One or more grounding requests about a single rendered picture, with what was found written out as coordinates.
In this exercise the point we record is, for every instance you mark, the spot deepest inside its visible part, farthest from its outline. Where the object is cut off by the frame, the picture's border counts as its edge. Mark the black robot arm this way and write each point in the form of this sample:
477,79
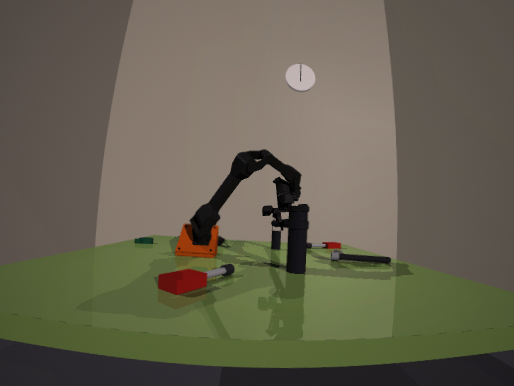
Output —
243,167

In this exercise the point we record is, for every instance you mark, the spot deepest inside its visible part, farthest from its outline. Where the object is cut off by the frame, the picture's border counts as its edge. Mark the black cylindrical pipe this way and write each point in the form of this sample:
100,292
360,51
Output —
284,221

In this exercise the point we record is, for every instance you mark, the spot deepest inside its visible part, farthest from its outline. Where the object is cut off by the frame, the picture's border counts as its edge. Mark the black cylindrical post with cap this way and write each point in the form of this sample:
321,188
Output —
297,239

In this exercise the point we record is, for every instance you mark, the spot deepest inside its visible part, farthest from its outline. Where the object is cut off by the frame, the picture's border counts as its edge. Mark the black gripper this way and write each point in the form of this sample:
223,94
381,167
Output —
283,207

